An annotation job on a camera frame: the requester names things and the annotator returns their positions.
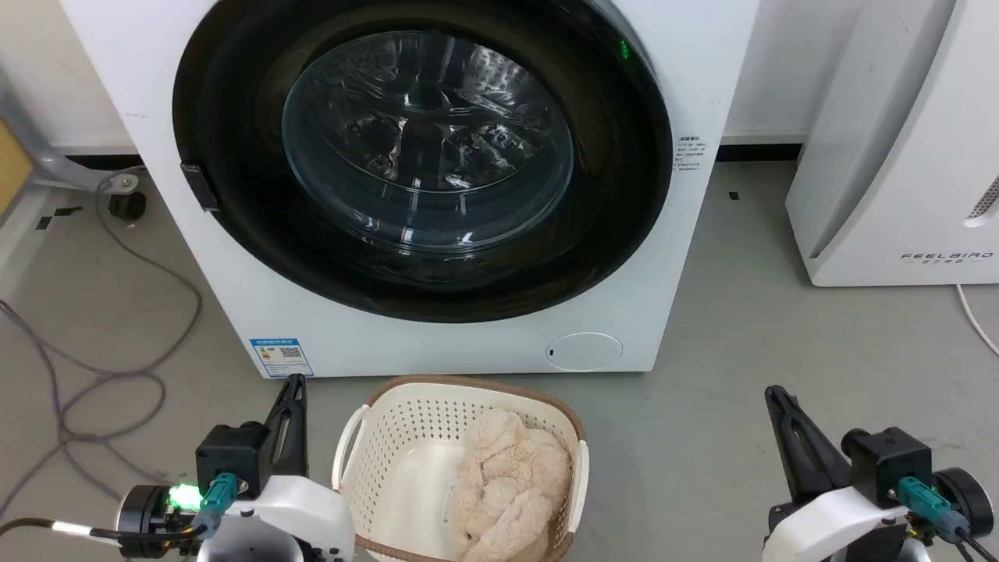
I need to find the white power cable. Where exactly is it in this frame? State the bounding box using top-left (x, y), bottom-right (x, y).
top-left (955, 283), bottom-right (999, 359)

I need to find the grey metal frame leg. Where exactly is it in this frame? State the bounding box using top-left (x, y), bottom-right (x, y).
top-left (0, 78), bottom-right (119, 194)

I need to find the black rectangular plastic block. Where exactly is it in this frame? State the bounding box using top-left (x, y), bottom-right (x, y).
top-left (180, 161), bottom-right (220, 213)

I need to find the yellow wooden panel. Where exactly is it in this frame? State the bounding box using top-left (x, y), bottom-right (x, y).
top-left (0, 121), bottom-right (36, 217)

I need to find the white Feelbird appliance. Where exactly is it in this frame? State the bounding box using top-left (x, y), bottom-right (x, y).
top-left (784, 0), bottom-right (999, 288)

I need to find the blue energy label sticker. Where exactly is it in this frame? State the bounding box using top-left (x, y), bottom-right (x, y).
top-left (249, 337), bottom-right (315, 379)

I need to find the round white filter cover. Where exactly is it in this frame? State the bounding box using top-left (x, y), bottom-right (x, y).
top-left (546, 333), bottom-right (624, 372)

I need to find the round black glass washer door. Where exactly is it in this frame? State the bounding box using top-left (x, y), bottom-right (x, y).
top-left (172, 0), bottom-right (674, 324)

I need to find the right gripper cable teal plug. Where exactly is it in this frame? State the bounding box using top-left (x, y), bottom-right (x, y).
top-left (896, 477), bottom-right (999, 562)

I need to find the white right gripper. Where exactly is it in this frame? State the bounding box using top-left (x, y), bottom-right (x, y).
top-left (760, 385), bottom-right (997, 562)

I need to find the white front-load washing machine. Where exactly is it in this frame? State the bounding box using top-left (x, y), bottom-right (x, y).
top-left (61, 0), bottom-right (759, 380)

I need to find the beige fluffy towel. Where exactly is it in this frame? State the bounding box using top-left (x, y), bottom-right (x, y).
top-left (448, 407), bottom-right (573, 562)

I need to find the left gripper cable teal plug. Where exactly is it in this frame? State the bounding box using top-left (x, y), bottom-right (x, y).
top-left (0, 471), bottom-right (240, 543)

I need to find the gripper cable teal plug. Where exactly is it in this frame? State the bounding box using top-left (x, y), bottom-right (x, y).
top-left (896, 477), bottom-right (999, 562)
top-left (0, 471), bottom-right (240, 543)

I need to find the black caster wheel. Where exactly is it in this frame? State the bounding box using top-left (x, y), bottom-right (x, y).
top-left (107, 173), bottom-right (148, 222)

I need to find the small text label sticker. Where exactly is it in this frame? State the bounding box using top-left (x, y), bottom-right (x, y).
top-left (675, 134), bottom-right (704, 173)

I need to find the cream perforated laundry basket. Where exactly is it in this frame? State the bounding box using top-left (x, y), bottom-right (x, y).
top-left (331, 375), bottom-right (591, 562)

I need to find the grey floor cable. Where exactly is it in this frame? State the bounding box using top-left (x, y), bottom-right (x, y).
top-left (0, 167), bottom-right (204, 518)

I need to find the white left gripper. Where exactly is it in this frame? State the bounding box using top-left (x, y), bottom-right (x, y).
top-left (117, 374), bottom-right (357, 562)

